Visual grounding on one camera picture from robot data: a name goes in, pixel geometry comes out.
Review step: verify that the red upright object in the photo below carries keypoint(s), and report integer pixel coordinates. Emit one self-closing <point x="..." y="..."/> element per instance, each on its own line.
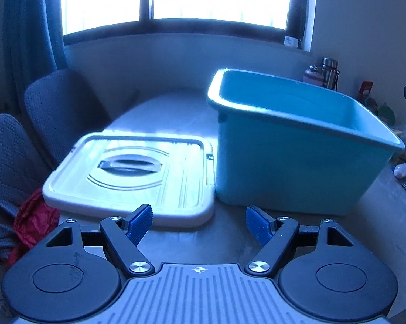
<point x="366" y="91"/>

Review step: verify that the grey desktop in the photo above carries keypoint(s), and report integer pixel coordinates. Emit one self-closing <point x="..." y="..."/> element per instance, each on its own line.
<point x="176" y="108"/>

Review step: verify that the red crumpled cloth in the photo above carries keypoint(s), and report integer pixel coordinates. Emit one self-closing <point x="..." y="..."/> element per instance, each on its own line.
<point x="34" y="217"/>

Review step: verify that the blue curtain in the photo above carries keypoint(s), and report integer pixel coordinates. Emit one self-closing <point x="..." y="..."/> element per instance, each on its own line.
<point x="31" y="23"/>

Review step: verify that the teal plastic storage bin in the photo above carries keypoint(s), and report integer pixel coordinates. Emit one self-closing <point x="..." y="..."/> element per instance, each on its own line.
<point x="290" y="162"/>

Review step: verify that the grey fabric chair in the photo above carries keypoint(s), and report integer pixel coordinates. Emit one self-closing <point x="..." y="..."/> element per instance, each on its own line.
<point x="61" y="108"/>
<point x="10" y="155"/>

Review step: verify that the white plastic bin lid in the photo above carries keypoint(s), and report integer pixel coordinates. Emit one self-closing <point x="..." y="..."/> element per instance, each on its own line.
<point x="176" y="182"/>

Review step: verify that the small white sill device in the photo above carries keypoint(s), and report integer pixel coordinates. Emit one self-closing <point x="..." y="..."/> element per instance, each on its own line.
<point x="291" y="41"/>

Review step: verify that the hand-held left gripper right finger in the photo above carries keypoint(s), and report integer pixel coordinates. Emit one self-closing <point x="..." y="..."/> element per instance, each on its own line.
<point x="258" y="224"/>

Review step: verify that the steel thermos bottle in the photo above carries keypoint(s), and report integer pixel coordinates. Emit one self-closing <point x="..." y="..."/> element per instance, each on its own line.
<point x="330" y="72"/>

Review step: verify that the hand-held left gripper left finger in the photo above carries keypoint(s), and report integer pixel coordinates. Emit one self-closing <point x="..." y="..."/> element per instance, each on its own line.
<point x="140" y="224"/>

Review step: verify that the pink water bottle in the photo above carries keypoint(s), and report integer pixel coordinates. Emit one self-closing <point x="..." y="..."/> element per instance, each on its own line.
<point x="313" y="77"/>

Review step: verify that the green round object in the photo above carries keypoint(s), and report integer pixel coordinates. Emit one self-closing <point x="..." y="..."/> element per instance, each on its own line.
<point x="386" y="114"/>

